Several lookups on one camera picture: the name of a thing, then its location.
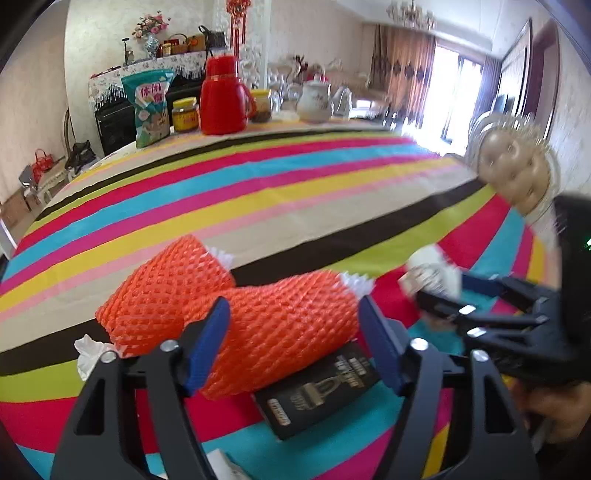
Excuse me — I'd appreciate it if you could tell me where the white teapot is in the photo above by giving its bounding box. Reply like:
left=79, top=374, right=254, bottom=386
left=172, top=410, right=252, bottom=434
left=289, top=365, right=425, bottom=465
left=288, top=78, right=335, bottom=124

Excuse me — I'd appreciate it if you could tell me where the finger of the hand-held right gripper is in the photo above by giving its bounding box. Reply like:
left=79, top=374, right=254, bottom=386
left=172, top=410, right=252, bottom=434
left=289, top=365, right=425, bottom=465
left=462, top=272, right=557, bottom=315
left=416, top=294, right=536, bottom=343

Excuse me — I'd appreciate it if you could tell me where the red knot hanging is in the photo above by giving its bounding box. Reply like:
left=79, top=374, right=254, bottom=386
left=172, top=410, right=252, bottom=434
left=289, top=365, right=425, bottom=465
left=225, top=0, right=250, bottom=56

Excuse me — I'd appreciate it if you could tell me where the white tissue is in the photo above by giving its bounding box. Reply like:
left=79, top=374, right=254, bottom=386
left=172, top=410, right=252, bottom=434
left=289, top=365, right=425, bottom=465
left=74, top=335, right=114, bottom=381

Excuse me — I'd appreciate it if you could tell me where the orange foam net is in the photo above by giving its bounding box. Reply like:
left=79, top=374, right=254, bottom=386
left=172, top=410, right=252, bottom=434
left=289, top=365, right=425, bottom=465
left=185, top=271, right=374, bottom=401
left=95, top=234, right=237, bottom=360

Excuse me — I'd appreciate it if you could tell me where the red bag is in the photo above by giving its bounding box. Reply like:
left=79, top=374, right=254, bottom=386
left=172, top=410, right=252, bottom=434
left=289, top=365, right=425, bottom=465
left=31, top=148, right=54, bottom=181

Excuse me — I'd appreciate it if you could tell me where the chandelier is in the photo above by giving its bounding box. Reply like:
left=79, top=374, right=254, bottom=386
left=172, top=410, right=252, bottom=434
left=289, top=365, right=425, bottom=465
left=387, top=0, right=437, bottom=31

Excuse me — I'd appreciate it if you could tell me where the green snack bag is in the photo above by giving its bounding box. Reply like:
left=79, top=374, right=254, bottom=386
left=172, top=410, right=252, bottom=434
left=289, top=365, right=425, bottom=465
left=121, top=68, right=176, bottom=149

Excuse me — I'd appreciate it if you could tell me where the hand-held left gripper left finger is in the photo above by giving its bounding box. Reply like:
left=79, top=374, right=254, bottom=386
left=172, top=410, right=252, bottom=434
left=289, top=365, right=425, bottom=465
left=50, top=296, right=232, bottom=480

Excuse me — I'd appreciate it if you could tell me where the black piano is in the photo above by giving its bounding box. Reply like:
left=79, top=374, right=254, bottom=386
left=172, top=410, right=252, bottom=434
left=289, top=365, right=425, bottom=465
left=95, top=78, right=208, bottom=155

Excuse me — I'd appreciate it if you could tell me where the striped tablecloth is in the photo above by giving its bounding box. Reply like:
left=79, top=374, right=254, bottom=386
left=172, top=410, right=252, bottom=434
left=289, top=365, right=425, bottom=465
left=0, top=117, right=561, bottom=480

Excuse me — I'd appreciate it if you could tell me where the glass pitcher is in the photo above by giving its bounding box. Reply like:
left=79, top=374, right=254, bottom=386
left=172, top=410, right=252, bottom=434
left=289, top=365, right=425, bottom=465
left=331, top=85, right=355, bottom=118

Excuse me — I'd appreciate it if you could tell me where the dark bag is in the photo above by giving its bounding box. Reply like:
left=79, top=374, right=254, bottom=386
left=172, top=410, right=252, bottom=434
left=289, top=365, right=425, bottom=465
left=65, top=141, right=98, bottom=174

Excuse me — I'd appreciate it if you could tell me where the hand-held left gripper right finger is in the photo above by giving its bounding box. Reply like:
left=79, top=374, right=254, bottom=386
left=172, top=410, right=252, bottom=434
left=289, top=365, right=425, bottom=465
left=359, top=294, right=541, bottom=480

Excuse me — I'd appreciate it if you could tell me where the floral lace piano cover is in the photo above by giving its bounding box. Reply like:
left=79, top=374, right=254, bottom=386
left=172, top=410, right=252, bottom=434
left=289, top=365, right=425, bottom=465
left=88, top=48, right=208, bottom=112

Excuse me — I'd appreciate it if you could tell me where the yellow lid jar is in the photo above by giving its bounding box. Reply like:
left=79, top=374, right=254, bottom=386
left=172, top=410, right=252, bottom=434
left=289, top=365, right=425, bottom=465
left=172, top=98, right=200, bottom=134

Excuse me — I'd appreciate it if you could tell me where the black handbag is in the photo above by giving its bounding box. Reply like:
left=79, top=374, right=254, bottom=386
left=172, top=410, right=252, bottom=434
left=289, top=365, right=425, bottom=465
left=198, top=25, right=227, bottom=51

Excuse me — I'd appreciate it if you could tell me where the dark pickle jar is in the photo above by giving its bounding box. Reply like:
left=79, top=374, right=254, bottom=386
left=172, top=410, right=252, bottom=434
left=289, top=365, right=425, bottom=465
left=249, top=89, right=273, bottom=124

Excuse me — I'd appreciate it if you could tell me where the brown curtain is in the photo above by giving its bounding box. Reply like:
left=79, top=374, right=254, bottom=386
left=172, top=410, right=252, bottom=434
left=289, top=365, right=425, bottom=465
left=369, top=23, right=437, bottom=121

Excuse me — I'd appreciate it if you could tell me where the white paper wrapper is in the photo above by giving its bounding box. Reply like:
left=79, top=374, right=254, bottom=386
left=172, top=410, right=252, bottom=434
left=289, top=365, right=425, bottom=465
left=399, top=244, right=462, bottom=298

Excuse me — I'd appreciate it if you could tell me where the cream cushioned stool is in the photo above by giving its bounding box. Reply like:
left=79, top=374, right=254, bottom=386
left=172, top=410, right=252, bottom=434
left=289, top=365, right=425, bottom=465
left=30, top=168, right=70, bottom=204

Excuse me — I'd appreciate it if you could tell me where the beige tufted chair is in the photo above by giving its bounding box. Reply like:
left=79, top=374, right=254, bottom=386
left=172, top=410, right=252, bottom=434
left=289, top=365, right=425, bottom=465
left=462, top=113, right=561, bottom=232

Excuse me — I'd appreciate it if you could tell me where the cream ornate sofa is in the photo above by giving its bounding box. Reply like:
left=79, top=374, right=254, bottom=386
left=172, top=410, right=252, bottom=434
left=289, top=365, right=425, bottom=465
left=268, top=53, right=389, bottom=116

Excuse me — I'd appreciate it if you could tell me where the person's right hand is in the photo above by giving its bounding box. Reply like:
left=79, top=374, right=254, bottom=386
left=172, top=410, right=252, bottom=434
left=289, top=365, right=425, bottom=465
left=512, top=382, right=591, bottom=457

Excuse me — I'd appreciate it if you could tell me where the flower vase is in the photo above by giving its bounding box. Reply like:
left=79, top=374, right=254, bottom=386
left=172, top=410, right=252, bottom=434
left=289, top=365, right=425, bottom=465
left=133, top=14, right=171, bottom=60

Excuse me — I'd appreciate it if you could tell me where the red thermos jug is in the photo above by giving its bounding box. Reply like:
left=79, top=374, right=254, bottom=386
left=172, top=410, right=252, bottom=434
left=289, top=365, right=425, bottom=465
left=199, top=54, right=257, bottom=136

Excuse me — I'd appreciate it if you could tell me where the black cardboard box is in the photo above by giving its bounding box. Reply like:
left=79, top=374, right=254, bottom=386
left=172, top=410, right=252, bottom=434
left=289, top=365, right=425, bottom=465
left=252, top=339, right=384, bottom=441

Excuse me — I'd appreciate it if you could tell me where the white ornate chair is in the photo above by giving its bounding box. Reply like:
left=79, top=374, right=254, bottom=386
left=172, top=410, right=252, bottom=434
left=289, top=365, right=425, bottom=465
left=62, top=107, right=100, bottom=178

